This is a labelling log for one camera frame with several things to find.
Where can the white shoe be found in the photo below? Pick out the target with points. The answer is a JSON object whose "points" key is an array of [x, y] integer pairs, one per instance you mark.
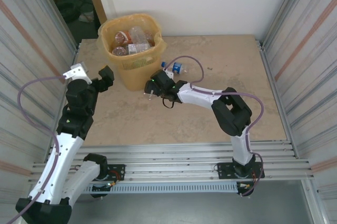
{"points": [[85, 17]]}

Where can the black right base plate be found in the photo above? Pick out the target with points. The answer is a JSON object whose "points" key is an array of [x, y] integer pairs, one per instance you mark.
{"points": [[223, 171]]}

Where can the translucent yellow bin liner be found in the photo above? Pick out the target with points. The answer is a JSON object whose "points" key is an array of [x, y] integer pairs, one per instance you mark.
{"points": [[105, 32]]}

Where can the black round object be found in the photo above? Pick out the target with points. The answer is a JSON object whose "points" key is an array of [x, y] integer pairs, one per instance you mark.
{"points": [[68, 11]]}

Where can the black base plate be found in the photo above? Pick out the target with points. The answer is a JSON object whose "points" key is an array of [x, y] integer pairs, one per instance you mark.
{"points": [[118, 171], [223, 171]]}

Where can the aluminium rail frame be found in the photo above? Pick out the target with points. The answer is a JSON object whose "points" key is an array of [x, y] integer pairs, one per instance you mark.
{"points": [[171, 155]]}

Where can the yellow plastic waste bin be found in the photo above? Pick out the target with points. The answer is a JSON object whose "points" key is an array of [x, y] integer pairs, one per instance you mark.
{"points": [[137, 76]]}

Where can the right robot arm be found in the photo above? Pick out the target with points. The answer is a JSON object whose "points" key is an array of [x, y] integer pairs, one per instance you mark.
{"points": [[200, 96]]}

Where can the clear unlabelled bottle white cap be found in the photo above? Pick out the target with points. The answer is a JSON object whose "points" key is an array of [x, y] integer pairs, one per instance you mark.
{"points": [[137, 34]]}

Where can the small water bottle blue cap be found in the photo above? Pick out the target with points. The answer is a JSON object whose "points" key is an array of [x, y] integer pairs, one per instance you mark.
{"points": [[149, 95]]}

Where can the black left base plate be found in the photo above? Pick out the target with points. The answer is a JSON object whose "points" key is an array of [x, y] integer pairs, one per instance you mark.
{"points": [[118, 171]]}

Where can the Pepsi bottle blue cap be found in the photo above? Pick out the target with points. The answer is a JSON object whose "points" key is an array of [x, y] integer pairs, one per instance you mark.
{"points": [[177, 68]]}

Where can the clear bottle white barcode label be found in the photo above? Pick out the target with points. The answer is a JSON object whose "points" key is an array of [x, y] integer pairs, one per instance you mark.
{"points": [[135, 48]]}

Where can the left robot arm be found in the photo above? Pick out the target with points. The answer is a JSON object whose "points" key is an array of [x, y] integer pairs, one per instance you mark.
{"points": [[60, 161]]}

